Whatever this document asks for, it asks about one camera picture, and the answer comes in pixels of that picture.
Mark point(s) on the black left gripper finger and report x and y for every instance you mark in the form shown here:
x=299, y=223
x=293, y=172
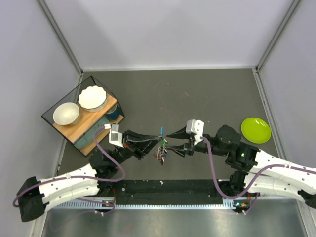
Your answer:
x=143, y=147
x=130, y=136

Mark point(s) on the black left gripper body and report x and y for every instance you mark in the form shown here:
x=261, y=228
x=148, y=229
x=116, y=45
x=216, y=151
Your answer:
x=121, y=154

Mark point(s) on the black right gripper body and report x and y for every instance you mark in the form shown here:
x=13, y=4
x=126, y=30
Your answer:
x=201, y=146

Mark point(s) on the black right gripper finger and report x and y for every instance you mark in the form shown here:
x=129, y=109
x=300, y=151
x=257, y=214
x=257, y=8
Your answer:
x=180, y=134
x=181, y=150

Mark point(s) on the blue handled metal keyring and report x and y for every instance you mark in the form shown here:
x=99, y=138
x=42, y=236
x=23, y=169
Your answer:
x=161, y=152

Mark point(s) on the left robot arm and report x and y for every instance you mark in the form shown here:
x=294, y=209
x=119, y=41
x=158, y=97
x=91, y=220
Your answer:
x=36, y=197

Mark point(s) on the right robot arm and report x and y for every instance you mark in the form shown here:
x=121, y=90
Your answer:
x=256, y=171

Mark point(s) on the dark blue mug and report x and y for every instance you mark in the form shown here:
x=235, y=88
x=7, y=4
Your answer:
x=113, y=114

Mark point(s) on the pale green rectangular tray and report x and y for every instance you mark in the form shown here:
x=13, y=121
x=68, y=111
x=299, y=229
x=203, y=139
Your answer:
x=87, y=138

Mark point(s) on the white scalloped bowl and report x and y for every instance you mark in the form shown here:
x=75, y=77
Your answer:
x=93, y=98

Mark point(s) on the lime green plate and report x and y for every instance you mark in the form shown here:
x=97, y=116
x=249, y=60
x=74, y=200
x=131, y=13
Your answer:
x=256, y=130

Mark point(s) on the white round bowl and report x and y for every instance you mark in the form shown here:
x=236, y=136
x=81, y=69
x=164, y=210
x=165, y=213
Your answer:
x=66, y=114

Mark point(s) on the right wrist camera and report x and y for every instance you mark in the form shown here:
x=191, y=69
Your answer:
x=195, y=127

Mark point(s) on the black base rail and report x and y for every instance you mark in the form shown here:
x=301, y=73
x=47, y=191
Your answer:
x=161, y=192

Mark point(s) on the black wire wooden shelf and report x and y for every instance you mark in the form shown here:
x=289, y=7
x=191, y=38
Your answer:
x=86, y=119

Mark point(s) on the white cable duct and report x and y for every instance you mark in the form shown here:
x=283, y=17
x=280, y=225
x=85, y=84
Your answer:
x=223, y=205

